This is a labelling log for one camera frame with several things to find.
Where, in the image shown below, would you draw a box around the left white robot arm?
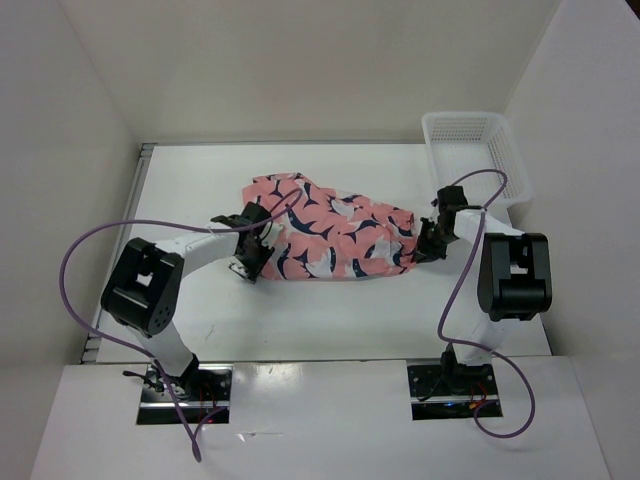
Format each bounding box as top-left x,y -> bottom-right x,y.
101,202 -> 282,400

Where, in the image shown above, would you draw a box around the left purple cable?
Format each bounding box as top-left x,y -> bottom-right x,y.
59,188 -> 305,463

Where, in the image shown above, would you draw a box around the purple cable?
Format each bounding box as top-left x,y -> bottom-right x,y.
59,188 -> 305,463
436,168 -> 537,439

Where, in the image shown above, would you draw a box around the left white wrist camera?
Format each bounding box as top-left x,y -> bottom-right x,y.
262,221 -> 283,248

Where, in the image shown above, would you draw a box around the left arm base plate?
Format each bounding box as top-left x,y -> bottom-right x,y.
136,364 -> 233,426

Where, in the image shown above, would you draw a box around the white plastic mesh basket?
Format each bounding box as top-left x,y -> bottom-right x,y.
421,111 -> 532,208

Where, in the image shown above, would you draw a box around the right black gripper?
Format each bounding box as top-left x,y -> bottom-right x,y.
412,217 -> 459,264

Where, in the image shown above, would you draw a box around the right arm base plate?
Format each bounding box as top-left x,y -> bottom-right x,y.
406,360 -> 503,421

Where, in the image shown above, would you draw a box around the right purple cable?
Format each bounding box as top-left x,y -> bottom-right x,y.
436,168 -> 537,439

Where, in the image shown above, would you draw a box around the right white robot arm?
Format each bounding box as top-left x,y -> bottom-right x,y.
413,185 -> 552,394

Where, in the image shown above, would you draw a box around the pink shark print shorts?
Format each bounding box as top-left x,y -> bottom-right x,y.
242,173 -> 417,281

